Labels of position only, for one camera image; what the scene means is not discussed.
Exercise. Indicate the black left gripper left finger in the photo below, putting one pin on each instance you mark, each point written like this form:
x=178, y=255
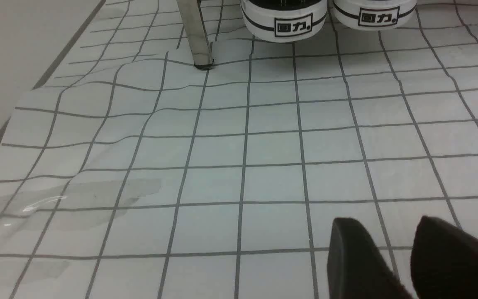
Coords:
x=355, y=267

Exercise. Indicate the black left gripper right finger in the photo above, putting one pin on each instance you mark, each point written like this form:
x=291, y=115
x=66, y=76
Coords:
x=444, y=261

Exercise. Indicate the metal rack left leg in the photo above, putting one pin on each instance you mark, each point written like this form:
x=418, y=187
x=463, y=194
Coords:
x=194, y=26

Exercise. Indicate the white grid-pattern floor cloth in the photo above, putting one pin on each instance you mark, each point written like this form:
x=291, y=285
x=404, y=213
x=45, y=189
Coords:
x=130, y=174

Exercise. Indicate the white canvas shoe right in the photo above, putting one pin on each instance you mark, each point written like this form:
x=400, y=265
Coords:
x=373, y=15

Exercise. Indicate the white canvas shoe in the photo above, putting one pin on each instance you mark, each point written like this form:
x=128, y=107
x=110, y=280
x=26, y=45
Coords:
x=284, y=20
x=373, y=15

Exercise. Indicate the white canvas shoe left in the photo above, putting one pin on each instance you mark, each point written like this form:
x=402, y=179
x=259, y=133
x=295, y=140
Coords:
x=284, y=20

